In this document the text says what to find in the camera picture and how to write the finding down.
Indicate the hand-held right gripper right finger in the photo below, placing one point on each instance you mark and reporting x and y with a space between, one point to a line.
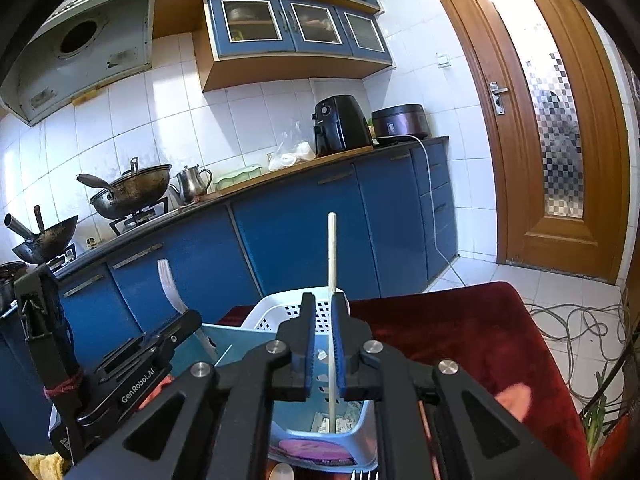
340 350

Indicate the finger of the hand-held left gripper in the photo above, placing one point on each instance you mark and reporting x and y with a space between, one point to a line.
165 335

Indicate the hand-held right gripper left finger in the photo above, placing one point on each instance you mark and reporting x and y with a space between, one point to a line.
310 345

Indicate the white plastic fork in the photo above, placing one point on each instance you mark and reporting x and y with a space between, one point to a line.
170 290

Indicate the light blue utensil box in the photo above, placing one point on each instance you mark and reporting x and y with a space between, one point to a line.
272 312

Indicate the metal fork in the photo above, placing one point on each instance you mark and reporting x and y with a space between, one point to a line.
365 475

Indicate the white plastic spoon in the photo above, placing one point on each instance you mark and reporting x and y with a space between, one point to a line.
281 472

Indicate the dark cooking pot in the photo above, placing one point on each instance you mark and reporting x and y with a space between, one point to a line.
10 285

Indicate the small dark wok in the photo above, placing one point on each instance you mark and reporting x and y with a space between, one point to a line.
47 242

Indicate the blue lower cabinets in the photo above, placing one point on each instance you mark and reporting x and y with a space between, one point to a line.
300 240

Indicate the gas stove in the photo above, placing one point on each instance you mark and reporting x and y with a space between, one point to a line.
142 220

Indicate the red flower print blanket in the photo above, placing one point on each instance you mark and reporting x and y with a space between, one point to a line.
480 340

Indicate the large wok with ladle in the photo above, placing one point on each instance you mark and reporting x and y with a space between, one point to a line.
132 187

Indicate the steel kettle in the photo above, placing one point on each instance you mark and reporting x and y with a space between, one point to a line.
192 184

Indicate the green plastic tray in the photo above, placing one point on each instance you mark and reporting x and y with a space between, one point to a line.
237 177

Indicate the dark countertop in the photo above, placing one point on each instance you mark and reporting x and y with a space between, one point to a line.
280 172

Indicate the clear plastic bag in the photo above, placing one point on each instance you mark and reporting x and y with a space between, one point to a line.
292 152

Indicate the black air fryer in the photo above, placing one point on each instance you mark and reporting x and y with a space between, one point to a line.
340 125

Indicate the dark rice cooker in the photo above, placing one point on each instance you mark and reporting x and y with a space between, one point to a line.
400 122

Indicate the green onions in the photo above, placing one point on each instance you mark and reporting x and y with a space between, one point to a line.
597 415

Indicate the blue glass door cabinet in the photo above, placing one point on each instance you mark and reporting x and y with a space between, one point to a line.
295 52

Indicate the grey range hood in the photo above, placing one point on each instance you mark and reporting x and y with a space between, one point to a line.
85 45

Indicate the wooden door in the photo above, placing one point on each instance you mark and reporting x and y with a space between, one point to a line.
550 125

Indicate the white wall switch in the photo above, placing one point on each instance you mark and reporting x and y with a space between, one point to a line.
444 60

